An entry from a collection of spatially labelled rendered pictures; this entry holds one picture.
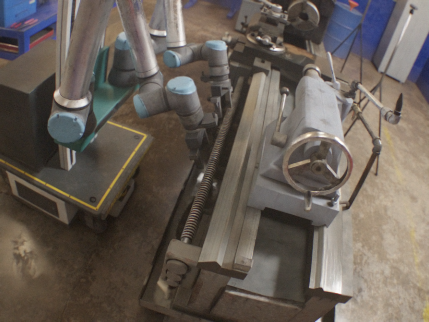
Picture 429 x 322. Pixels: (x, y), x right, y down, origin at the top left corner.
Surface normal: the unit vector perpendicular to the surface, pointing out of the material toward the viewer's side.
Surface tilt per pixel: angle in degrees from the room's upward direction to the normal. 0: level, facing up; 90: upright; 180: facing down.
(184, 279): 90
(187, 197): 0
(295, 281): 11
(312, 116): 0
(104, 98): 0
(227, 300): 90
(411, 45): 90
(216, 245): 36
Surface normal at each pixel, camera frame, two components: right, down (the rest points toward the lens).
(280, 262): 0.30, -0.62
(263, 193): -0.23, 0.62
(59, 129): 0.10, 0.75
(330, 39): -0.69, 0.37
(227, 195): -0.39, -0.76
